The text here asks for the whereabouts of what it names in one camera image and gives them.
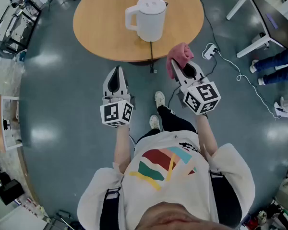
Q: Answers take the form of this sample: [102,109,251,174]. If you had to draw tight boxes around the person's right white shoe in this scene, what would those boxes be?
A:
[154,91,166,109]

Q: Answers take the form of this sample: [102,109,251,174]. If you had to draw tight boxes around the black shoulder strap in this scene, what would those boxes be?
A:
[209,170,243,229]
[102,187,122,230]

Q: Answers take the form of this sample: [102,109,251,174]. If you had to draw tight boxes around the black striped trousers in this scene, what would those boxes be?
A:
[136,105,198,142]

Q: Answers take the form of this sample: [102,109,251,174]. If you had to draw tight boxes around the black floor cable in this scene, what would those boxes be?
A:
[167,0,218,109]

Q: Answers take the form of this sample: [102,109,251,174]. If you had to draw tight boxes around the person's left forearm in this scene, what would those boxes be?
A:
[113,125,132,173]

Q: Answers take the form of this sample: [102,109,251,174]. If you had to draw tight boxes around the pink cloth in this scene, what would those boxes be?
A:
[166,42,195,80]

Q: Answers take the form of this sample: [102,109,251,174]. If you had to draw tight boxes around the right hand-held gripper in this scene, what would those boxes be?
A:
[170,58,222,116]

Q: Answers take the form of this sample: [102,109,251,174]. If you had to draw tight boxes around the person's head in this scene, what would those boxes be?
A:
[134,201,233,230]

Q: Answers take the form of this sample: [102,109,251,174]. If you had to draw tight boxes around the person's left white shoe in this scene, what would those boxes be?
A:
[149,114,161,131]

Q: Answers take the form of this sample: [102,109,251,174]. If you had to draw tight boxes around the white power strip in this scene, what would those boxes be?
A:
[202,43,219,60]

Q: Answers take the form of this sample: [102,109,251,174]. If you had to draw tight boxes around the person's white shoe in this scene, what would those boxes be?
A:
[154,91,166,109]
[149,114,161,131]

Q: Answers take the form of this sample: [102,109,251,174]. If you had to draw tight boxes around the black case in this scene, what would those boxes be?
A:
[0,178,25,206]

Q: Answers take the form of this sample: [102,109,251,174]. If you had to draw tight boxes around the person's right forearm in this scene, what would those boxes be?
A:
[195,114,218,164]

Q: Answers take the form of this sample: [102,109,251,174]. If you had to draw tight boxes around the white floor cable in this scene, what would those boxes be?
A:
[216,50,283,119]

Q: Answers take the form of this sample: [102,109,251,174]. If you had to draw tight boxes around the black metal frame cart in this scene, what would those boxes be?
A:
[0,5,42,57]

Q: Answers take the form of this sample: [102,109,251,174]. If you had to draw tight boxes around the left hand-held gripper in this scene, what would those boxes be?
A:
[99,65,134,128]

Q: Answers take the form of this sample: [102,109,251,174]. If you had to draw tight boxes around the white printed t-shirt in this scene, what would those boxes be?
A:
[76,130,256,230]

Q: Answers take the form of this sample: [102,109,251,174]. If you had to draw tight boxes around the dark desk with white legs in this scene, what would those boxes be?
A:
[226,0,288,58]

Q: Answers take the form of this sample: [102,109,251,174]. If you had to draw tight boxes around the white kettle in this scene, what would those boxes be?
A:
[124,0,169,43]

